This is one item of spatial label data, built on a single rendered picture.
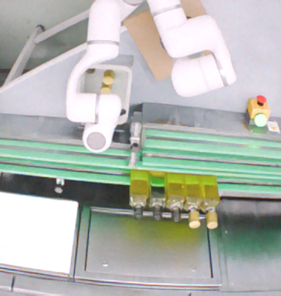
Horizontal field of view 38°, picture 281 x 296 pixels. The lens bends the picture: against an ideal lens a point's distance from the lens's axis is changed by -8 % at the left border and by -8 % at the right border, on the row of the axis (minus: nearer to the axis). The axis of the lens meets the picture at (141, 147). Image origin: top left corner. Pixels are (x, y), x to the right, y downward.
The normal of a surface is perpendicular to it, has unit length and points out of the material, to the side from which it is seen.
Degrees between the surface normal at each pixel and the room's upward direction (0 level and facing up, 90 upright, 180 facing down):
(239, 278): 90
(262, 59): 0
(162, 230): 90
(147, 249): 90
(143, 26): 0
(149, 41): 0
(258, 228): 89
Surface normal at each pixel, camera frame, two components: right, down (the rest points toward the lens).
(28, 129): 0.11, -0.77
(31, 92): -0.01, 0.64
